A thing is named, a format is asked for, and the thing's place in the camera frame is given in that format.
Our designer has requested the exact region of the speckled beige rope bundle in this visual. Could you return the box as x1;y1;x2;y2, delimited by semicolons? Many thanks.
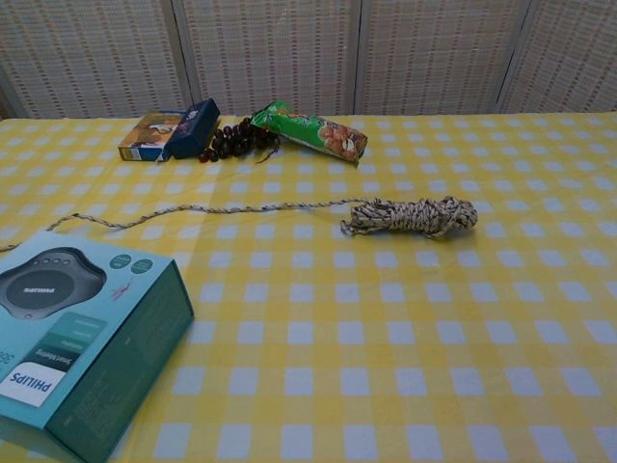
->
0;195;479;255

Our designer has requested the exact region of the green snack bag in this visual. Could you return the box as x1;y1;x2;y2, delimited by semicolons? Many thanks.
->
249;99;369;168

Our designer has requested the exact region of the yellow checkered tablecloth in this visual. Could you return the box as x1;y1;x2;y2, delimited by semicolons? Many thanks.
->
0;113;617;463

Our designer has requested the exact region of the dark red grape bunch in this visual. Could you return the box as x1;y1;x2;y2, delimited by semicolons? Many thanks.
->
199;117;283;165

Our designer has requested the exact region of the dark blue carton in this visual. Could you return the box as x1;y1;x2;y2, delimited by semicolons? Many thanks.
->
168;98;222;161

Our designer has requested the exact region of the woven folding screen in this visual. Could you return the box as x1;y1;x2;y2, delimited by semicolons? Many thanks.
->
0;0;617;121

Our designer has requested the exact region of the flat orange picture box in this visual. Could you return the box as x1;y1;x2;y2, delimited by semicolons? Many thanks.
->
118;111;187;164

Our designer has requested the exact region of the teal Philips product box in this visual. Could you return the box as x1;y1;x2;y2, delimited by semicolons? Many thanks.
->
0;230;197;463

